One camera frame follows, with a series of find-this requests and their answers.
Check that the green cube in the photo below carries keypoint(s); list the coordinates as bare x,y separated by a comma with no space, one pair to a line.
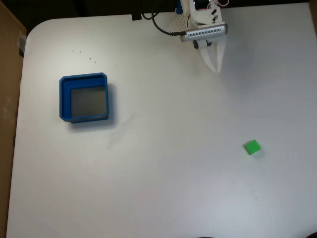
252,146

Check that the blue open box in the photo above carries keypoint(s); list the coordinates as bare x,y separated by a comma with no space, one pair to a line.
65,99

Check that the brown cardboard box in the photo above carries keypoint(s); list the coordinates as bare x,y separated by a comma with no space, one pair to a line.
7,74

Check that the black tape piece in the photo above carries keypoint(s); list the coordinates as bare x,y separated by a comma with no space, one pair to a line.
136,17

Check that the dark label on cardboard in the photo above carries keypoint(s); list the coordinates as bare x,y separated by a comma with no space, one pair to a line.
22,45

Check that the black rounded object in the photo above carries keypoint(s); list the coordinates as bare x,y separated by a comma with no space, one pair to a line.
313,236
206,237

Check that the silver camera box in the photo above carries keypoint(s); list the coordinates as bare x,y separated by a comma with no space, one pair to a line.
205,32

